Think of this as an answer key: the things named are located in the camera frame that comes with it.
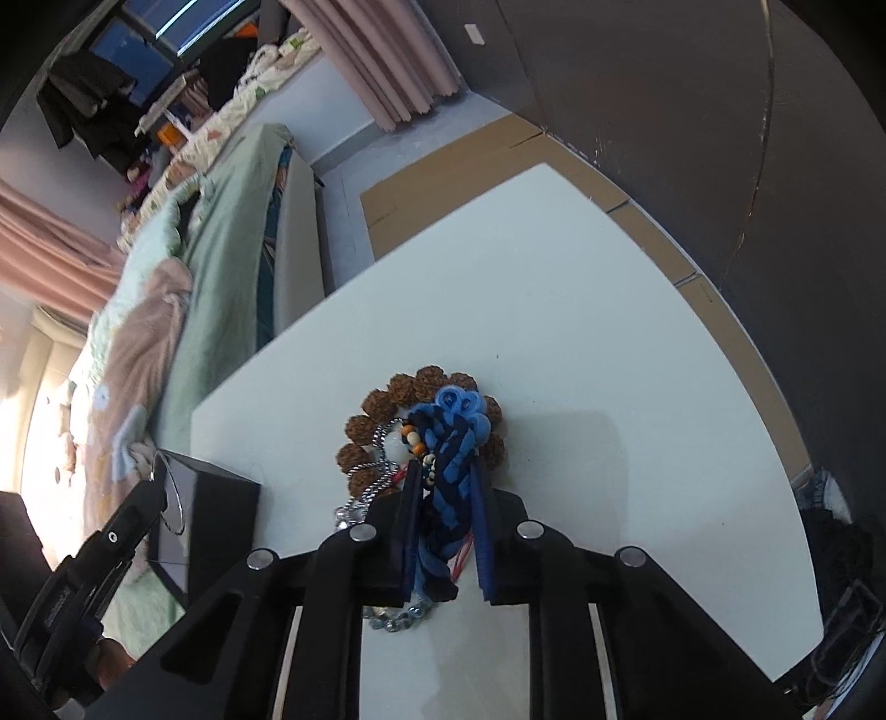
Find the floral patterned quilt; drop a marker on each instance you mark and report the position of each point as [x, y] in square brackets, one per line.
[228, 111]

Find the window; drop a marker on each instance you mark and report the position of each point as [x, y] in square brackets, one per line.
[145, 41]

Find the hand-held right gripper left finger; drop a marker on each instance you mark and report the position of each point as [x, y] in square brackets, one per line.
[412, 526]

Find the black jewelry box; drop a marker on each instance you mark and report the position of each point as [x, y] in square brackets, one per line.
[214, 526]

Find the small orange white bead strand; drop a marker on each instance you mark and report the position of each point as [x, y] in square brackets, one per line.
[413, 437]

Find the white wall switch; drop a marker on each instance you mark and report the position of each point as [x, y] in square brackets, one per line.
[474, 33]

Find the person's left hand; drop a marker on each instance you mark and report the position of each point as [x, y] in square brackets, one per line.
[109, 666]

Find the thin metal bangle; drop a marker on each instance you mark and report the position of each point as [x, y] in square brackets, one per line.
[182, 516]

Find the brown cardboard sheet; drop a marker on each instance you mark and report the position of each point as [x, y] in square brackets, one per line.
[443, 173]

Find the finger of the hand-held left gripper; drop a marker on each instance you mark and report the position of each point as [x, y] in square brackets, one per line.
[118, 529]

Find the grey bed frame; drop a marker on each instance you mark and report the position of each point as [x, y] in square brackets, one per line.
[301, 235]

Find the pink curtain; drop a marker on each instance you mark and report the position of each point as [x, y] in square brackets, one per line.
[387, 55]
[55, 249]

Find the dark hanging clothes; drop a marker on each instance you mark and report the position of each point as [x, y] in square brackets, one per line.
[86, 104]

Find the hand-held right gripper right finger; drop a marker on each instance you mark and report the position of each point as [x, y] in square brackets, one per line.
[483, 540]

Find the bed with green bedding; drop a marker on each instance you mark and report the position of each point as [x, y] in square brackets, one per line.
[214, 277]

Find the beige plush blanket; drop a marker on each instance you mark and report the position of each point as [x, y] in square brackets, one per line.
[149, 332]

